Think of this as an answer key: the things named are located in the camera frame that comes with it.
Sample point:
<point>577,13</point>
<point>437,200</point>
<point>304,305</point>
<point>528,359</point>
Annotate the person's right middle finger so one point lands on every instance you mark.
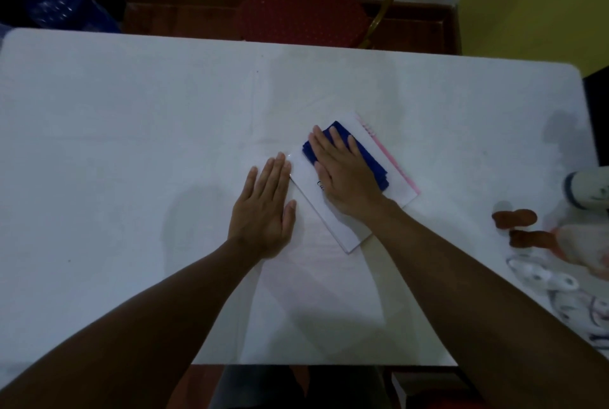
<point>325,142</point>

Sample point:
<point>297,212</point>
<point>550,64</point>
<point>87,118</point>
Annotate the packet with blue cloth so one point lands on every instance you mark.
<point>376,156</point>

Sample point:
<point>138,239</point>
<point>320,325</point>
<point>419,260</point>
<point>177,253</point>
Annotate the person's right hand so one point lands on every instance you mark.
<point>347,185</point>

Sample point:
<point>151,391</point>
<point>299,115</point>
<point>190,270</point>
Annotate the white plush toy orange feet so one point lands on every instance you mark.
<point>571,240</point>

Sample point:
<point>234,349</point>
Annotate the person's left middle finger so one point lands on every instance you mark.
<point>275,176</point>

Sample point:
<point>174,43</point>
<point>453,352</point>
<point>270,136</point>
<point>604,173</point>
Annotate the dark furniture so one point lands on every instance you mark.
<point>598,114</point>

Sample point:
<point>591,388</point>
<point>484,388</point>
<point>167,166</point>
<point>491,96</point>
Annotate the person's right thumb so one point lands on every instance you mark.
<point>322,176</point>

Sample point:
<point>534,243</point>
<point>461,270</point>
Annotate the person's right little finger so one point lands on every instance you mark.
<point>355,146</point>

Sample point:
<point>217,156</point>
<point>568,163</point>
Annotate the white object with dark band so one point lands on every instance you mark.
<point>590,187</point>

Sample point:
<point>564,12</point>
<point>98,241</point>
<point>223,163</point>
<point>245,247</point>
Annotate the person's left forearm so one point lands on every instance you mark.
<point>123,328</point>

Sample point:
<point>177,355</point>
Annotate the person's right forearm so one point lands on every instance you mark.
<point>476,309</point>

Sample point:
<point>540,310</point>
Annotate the white patterned fabric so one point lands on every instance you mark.
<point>566,299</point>

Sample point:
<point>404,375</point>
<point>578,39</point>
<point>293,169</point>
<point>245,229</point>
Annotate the person's dark trousers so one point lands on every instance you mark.
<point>304,387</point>

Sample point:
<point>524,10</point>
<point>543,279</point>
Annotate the person's left hand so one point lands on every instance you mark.
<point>259,221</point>

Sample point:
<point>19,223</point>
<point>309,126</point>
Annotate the clear plastic sheet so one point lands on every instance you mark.
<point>314,290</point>

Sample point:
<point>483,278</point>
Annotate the person's left little finger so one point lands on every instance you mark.
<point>249,183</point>

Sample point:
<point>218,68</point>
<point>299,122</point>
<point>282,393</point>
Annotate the person's left thumb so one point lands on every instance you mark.
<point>290,216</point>

